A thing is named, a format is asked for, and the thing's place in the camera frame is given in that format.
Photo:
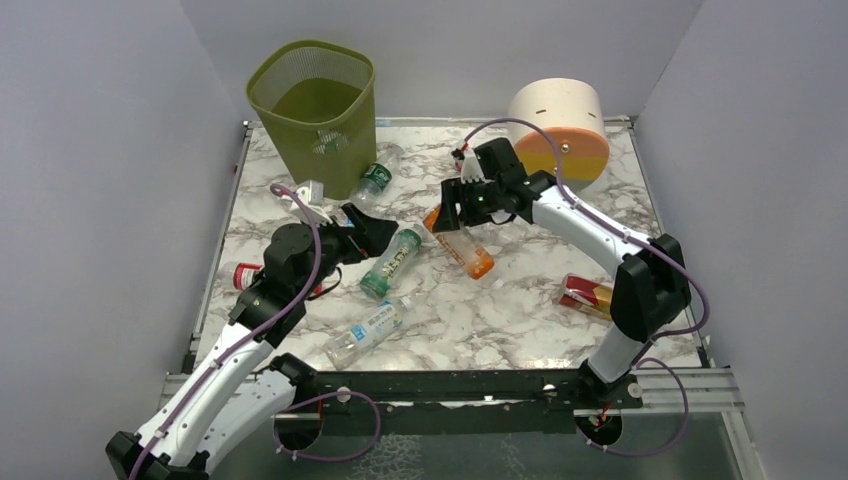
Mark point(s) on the orange plastic bottle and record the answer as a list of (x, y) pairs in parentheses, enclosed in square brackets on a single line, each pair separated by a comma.
[(469, 254)]

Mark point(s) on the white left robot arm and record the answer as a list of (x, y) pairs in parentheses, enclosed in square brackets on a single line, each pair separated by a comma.
[(241, 383)]

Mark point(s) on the clear bottle red blue label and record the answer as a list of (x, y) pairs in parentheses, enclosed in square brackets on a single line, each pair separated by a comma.
[(238, 275)]

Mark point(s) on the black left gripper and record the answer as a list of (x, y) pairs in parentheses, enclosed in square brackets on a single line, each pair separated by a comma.
[(354, 234)]

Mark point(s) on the cream cylinder with coloured face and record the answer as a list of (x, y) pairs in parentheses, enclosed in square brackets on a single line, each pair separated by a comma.
[(569, 111)]

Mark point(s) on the red gold label bottle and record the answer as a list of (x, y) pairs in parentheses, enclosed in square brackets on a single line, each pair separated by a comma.
[(586, 296)]

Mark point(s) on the green plastic waste bin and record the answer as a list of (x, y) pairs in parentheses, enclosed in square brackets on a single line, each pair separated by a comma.
[(316, 102)]

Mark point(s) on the green tea bottle white cap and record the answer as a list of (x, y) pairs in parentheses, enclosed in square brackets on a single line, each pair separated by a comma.
[(388, 268)]

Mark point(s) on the clear bottle dark green label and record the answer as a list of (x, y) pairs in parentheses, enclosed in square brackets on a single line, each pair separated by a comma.
[(376, 178)]

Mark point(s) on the clear bottle light blue label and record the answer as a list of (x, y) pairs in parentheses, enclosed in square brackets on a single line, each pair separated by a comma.
[(373, 327)]

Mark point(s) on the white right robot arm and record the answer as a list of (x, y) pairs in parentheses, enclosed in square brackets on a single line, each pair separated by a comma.
[(649, 290)]

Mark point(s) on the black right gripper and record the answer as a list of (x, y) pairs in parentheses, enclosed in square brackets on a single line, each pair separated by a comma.
[(460, 201)]

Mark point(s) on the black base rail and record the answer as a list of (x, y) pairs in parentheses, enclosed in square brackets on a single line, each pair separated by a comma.
[(458, 402)]

